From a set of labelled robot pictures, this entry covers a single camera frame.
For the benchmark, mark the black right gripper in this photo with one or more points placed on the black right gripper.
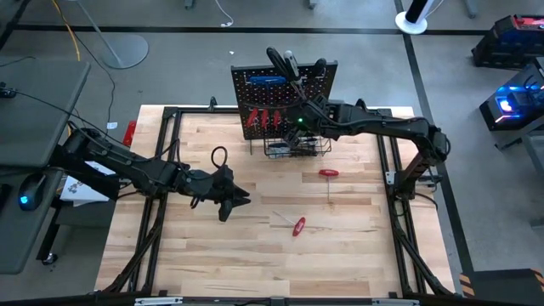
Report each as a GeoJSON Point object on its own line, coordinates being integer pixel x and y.
{"type": "Point", "coordinates": [319, 121]}

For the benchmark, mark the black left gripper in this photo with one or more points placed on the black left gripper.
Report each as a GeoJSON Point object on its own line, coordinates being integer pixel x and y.
{"type": "Point", "coordinates": [210, 185]}

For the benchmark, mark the grey and black screwdriver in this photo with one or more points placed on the grey and black screwdriver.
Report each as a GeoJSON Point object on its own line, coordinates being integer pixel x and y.
{"type": "Point", "coordinates": [290, 59]}

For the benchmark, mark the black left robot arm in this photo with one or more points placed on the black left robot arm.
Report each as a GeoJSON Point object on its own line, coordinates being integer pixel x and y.
{"type": "Point", "coordinates": [140, 170]}

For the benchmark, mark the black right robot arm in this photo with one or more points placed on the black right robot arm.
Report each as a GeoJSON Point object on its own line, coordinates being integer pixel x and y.
{"type": "Point", "coordinates": [382, 125]}

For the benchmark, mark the black perforated pegboard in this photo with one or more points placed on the black perforated pegboard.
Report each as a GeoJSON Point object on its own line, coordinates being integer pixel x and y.
{"type": "Point", "coordinates": [259, 98]}

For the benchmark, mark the small red block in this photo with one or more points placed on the small red block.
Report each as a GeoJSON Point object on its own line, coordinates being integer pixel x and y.
{"type": "Point", "coordinates": [129, 133]}

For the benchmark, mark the silver metal bar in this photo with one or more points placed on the silver metal bar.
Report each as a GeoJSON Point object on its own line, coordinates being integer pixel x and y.
{"type": "Point", "coordinates": [395, 302]}
{"type": "Point", "coordinates": [157, 301]}

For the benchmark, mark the grey furniture leg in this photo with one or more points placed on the grey furniture leg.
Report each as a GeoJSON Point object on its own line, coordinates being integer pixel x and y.
{"type": "Point", "coordinates": [313, 3]}
{"type": "Point", "coordinates": [472, 6]}
{"type": "Point", "coordinates": [189, 3]}

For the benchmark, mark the small white tag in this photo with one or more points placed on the small white tag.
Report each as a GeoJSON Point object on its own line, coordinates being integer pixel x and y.
{"type": "Point", "coordinates": [111, 125]}

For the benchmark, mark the white printed paper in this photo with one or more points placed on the white printed paper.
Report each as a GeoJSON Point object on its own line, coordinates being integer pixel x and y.
{"type": "Point", "coordinates": [81, 189]}

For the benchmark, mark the grey round-base stand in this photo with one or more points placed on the grey round-base stand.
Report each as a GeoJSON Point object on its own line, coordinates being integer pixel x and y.
{"type": "Point", "coordinates": [127, 51]}

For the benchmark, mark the black desk leg caster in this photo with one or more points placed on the black desk leg caster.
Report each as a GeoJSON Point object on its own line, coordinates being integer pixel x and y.
{"type": "Point", "coordinates": [50, 258]}

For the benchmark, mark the black computer mouse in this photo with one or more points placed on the black computer mouse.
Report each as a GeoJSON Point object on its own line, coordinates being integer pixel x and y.
{"type": "Point", "coordinates": [30, 191]}

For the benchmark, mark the dark grey desk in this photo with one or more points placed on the dark grey desk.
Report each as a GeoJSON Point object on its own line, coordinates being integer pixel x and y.
{"type": "Point", "coordinates": [38, 110]}

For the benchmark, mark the computer case RGB lights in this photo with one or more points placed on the computer case RGB lights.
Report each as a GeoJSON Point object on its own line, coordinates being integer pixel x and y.
{"type": "Point", "coordinates": [506, 106]}

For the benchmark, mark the black equipment cases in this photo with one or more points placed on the black equipment cases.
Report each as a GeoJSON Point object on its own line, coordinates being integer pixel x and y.
{"type": "Point", "coordinates": [510, 42]}

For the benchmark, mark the black box hazard stripes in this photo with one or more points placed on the black box hazard stripes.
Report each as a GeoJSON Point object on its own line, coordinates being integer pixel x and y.
{"type": "Point", "coordinates": [501, 289]}

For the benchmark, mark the black metal table frame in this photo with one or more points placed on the black metal table frame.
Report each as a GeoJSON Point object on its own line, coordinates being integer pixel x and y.
{"type": "Point", "coordinates": [195, 111]}

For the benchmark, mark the silver corner bracket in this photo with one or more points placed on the silver corner bracket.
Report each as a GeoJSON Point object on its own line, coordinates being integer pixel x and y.
{"type": "Point", "coordinates": [390, 177]}

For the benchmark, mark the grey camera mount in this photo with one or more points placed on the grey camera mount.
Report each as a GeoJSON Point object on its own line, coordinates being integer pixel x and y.
{"type": "Point", "coordinates": [276, 301]}

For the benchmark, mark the round white base post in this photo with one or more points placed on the round white base post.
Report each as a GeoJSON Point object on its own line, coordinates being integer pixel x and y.
{"type": "Point", "coordinates": [410, 26]}

